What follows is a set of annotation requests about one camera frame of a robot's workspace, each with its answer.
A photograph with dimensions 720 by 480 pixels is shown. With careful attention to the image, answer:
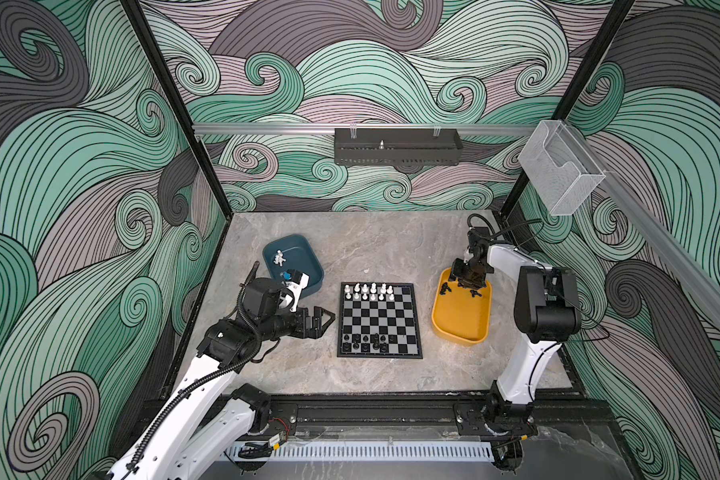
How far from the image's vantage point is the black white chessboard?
0.85 meters

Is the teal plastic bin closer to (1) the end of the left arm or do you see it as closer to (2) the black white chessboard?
(2) the black white chessboard

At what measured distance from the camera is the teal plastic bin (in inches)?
40.6

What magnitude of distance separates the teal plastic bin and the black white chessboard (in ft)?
0.44
